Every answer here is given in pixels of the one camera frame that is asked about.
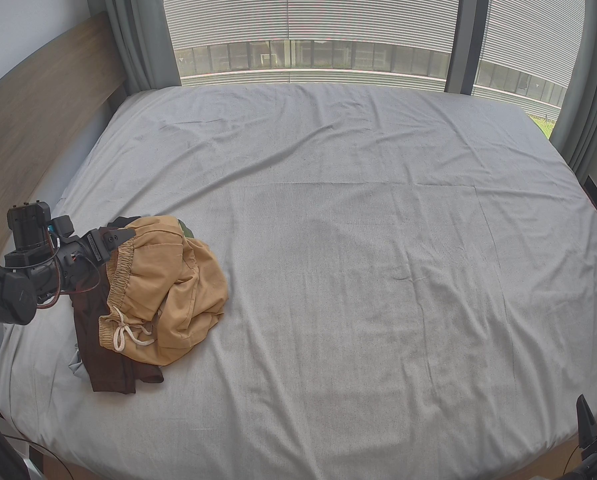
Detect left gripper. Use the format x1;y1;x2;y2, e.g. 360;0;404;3
58;227;114;283

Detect tan shorts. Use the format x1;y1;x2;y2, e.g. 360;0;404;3
99;215;229;367

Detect bed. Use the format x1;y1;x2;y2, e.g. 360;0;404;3
0;10;597;480

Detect brown garment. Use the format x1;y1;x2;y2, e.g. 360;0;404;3
71;263;165;395

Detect pale blue garment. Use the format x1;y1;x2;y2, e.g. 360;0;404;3
68;344;87;375

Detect grey-green curtain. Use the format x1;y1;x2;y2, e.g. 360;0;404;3
548;0;597;181
84;0;182;101

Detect window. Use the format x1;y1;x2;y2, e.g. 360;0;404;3
158;0;589;136

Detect black cable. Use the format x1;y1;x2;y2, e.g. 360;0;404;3
1;434;70;480

